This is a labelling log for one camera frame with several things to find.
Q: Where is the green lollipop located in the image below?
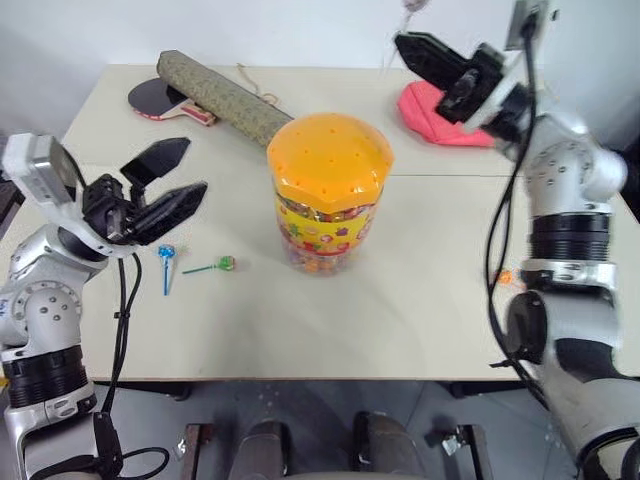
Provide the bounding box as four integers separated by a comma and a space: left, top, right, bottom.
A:
181, 255, 238, 276

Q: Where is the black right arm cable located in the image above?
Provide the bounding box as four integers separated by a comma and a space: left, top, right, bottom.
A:
481, 7, 557, 412

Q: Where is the blue lollipop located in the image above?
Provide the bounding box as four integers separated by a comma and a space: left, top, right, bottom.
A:
156, 243, 180, 297

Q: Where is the olive patterned rolled mat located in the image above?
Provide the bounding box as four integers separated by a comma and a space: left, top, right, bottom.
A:
156, 49, 295, 149

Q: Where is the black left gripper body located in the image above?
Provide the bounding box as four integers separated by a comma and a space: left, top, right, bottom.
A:
81, 173, 147, 246

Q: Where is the dark rounded shape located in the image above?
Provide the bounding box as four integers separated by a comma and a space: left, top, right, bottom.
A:
241, 418, 292, 480
351, 410, 427, 480

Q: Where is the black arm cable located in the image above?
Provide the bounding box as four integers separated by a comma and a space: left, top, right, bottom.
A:
92, 252, 171, 479
481, 7, 557, 412

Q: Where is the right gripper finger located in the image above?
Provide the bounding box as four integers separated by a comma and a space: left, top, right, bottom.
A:
394, 31, 474, 72
396, 49, 453, 95

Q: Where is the lollipop with clear stick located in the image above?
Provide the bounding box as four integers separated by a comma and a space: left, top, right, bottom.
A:
381, 0, 427, 77

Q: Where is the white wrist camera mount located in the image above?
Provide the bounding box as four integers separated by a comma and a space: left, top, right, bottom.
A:
1, 132, 132, 260
466, 0, 551, 135

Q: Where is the black table tennis paddle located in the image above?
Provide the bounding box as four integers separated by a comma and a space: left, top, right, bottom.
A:
126, 78, 218, 127

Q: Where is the clear plastic lollipop jar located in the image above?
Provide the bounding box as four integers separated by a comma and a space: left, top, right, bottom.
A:
273, 192, 376, 276

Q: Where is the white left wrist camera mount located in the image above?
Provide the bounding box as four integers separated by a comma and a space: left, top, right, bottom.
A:
1, 132, 132, 260

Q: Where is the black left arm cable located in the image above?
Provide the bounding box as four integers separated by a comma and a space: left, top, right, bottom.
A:
92, 252, 171, 479

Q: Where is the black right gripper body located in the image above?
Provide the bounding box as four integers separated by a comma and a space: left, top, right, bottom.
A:
436, 43, 505, 127

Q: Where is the pink folded cloth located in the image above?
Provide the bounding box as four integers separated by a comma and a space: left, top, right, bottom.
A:
396, 80, 497, 149

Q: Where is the orange perforated jar lid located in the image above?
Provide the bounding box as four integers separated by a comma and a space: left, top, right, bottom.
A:
266, 113, 394, 212

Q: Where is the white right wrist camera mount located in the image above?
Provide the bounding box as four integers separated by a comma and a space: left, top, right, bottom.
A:
466, 0, 551, 135

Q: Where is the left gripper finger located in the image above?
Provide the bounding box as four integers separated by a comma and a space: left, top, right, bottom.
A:
119, 136, 192, 206
130, 181, 209, 247

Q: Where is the orange lollipop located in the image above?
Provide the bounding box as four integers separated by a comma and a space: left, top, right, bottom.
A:
491, 268, 527, 288

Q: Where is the beige string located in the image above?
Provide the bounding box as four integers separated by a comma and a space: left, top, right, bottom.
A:
234, 61, 284, 107

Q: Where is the dark metal frame post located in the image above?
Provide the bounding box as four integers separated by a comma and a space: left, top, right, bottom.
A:
455, 423, 495, 480
180, 422, 215, 480

